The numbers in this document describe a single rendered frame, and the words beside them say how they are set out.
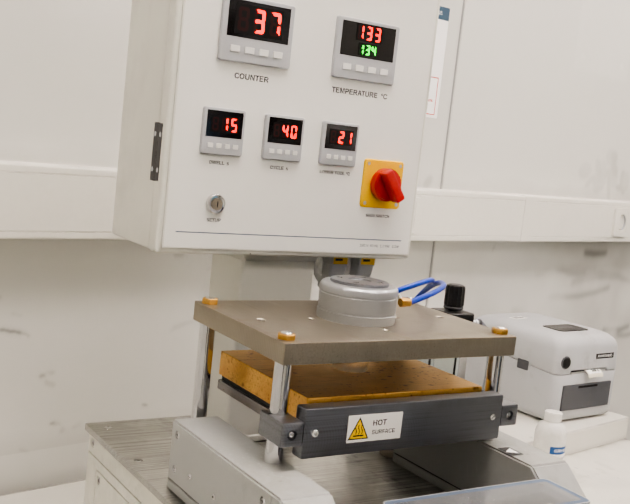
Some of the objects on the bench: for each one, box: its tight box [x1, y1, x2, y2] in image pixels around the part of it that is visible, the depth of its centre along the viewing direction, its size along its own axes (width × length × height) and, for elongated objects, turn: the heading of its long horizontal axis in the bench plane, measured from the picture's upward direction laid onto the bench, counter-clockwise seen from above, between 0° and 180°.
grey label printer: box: [464, 312, 617, 420], centre depth 193 cm, size 25×20×17 cm
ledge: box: [499, 410, 629, 456], centre depth 173 cm, size 30×84×4 cm
